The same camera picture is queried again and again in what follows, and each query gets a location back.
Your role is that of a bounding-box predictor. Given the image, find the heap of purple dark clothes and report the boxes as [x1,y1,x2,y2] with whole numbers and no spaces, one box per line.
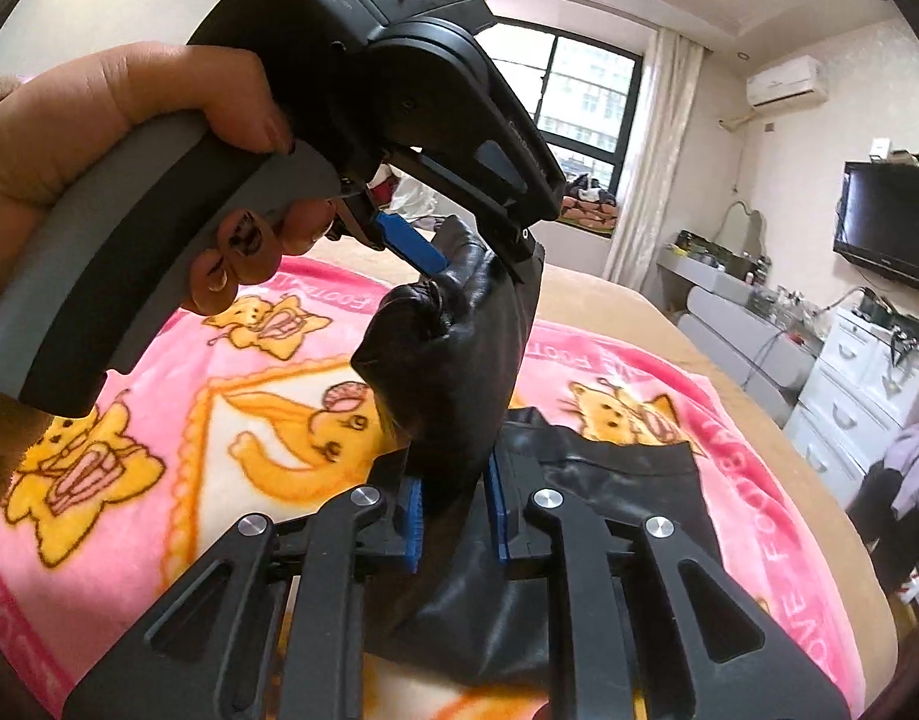
[849,420,919,593]

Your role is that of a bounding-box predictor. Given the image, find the dark framed window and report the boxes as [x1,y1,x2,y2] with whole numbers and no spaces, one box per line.
[478,19,644,196]

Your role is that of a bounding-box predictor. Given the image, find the black leather jacket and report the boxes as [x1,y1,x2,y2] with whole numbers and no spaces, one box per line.
[350,214,731,691]

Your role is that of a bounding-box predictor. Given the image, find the white drawer dresser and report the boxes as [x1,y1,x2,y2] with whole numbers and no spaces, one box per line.
[782,306,919,507]

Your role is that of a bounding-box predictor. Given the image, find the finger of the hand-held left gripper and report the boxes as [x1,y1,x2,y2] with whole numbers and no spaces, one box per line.
[337,191,451,276]
[388,146,548,287]

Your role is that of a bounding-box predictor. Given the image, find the black wall television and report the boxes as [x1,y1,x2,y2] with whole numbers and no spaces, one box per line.
[833,160,919,292]

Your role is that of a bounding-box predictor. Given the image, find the clutter of cosmetic bottles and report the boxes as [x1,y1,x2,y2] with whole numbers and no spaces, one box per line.
[673,229,813,325]

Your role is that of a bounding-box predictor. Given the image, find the pink printed blanket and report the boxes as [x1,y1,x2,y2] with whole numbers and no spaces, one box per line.
[0,255,869,720]

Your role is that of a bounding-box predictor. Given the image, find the person's left hand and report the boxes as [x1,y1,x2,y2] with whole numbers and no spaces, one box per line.
[0,41,342,316]

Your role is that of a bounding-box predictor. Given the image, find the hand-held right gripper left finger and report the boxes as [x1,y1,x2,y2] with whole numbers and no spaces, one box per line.
[61,457,424,720]

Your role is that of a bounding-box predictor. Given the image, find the clothes on window sill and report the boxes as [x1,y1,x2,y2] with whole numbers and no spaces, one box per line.
[560,172,621,227]

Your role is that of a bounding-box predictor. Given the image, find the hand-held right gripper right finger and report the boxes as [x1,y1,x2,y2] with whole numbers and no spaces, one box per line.
[485,457,854,720]

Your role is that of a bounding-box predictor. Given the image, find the bed with beige sheet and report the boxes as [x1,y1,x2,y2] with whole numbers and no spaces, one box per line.
[309,232,903,698]

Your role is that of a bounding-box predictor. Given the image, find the white air conditioner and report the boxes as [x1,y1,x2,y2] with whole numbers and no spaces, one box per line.
[744,54,824,107]

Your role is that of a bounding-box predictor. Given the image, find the vanity mirror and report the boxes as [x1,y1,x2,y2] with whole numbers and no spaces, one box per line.
[718,200,764,256]

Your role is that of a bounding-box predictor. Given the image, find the grey vanity desk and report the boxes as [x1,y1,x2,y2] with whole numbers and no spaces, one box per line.
[656,247,816,428]

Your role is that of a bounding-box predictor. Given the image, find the white curtain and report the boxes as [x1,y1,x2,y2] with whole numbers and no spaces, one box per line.
[605,26,704,290]

